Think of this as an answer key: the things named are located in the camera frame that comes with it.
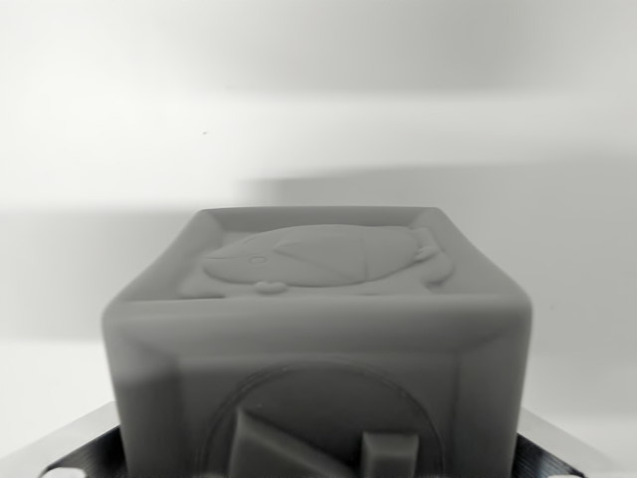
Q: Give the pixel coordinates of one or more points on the black-padded silver gripper right finger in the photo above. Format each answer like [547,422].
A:
[547,458]

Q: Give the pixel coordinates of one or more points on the black-padded silver gripper left finger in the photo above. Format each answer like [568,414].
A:
[74,453]

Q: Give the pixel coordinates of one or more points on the grey embossed plastic cube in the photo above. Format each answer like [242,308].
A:
[318,338]

